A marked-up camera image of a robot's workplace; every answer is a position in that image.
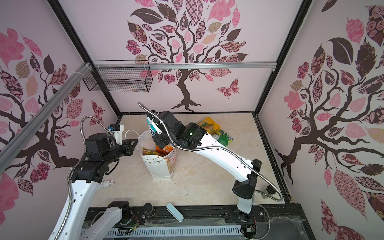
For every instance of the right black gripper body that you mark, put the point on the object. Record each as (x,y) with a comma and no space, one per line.
(162,140)

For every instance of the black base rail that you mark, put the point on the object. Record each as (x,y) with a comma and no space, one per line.
(264,222)

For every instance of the small white plush toy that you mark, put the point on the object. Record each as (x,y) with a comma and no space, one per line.
(106,184)

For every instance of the green snack packet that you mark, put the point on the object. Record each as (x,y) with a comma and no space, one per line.
(222,137)

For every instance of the back aluminium rail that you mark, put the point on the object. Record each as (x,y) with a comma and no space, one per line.
(189,66)

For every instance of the aluminium rail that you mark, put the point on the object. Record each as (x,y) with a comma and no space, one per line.
(12,149)
(189,66)

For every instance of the black wire basket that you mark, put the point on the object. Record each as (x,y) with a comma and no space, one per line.
(120,76)

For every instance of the white slotted cable duct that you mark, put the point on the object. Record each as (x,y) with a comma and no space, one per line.
(164,232)

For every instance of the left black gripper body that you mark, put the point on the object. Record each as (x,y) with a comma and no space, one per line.
(124,149)

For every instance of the pink Fox's candy bag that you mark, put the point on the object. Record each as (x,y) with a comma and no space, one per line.
(147,152)

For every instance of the left aluminium rail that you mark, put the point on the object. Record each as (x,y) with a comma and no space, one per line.
(12,149)

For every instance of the left metal flex conduit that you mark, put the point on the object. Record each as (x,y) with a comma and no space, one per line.
(70,201)

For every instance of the yellow corn snack bag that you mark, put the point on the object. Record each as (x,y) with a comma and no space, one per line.
(210,125)

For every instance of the white paper gift bag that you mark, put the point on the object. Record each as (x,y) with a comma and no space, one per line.
(160,168)

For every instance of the teal white snack packet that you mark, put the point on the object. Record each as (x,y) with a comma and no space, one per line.
(152,126)

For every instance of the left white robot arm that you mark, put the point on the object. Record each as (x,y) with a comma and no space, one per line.
(101,150)

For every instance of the orange chestnut snack bag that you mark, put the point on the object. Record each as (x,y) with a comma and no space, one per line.
(164,151)

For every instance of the light blue remote-like device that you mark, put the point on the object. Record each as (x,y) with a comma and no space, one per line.
(175,212)

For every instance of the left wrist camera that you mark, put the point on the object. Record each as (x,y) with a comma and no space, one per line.
(117,131)

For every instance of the black knob on base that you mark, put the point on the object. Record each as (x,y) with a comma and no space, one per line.
(149,210)

